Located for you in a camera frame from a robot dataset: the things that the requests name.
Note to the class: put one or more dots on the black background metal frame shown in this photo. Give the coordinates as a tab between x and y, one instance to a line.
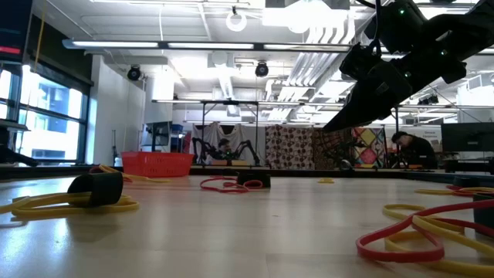
203	127
396	135

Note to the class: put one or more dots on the brown dotted hanging cloth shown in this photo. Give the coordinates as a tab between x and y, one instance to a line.
289	146

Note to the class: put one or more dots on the blue storage bins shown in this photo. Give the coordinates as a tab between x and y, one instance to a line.
177	127

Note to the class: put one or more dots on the colourful geometric hanging cloth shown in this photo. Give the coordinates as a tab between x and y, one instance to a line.
368	143

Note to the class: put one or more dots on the red plastic basket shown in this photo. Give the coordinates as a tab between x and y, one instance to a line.
158	164

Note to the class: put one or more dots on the white hanging sheet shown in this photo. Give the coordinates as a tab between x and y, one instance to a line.
210	131

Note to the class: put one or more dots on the large window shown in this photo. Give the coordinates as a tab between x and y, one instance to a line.
50	139

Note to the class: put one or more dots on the black ceiling light cluster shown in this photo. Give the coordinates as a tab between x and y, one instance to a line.
428	100

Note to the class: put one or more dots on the black ceiling spotlight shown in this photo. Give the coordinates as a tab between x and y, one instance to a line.
262	70
134	73

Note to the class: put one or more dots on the black background monitor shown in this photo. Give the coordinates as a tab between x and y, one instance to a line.
467	137

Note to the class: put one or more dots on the person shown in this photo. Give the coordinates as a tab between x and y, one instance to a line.
224	148
418	150

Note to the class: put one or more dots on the wide black rubber band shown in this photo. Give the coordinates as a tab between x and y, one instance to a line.
485	216
465	181
100	189
254	180

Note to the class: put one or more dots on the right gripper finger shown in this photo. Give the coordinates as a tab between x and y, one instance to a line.
378	114
359	106

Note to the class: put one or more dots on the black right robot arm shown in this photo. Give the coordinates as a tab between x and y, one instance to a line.
471	27

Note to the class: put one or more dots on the black background robot arm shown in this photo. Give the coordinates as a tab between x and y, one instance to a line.
249	148
200	148

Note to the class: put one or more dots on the thin yellow rubber band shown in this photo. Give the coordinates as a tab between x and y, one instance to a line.
146	178
463	266
428	191
116	208
326	180
15	202

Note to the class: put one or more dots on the dark orange patterned cloth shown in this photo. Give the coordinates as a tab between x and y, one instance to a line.
328	146

